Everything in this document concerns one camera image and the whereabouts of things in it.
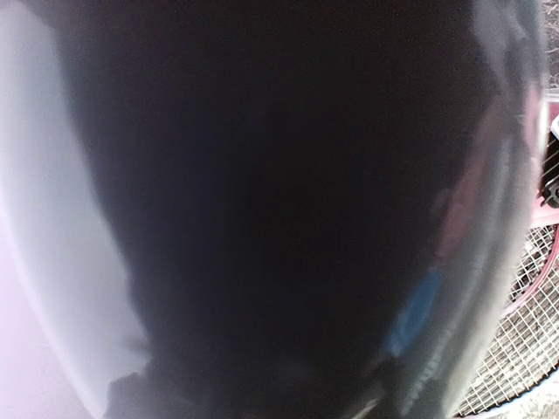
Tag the pink racket cover bag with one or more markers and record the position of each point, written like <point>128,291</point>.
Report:
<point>542,213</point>

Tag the red badminton racket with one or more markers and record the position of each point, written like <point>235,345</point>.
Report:
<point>521,357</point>
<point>538,255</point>

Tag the white cardboard shuttlecock tube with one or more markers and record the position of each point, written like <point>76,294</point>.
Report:
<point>270,209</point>

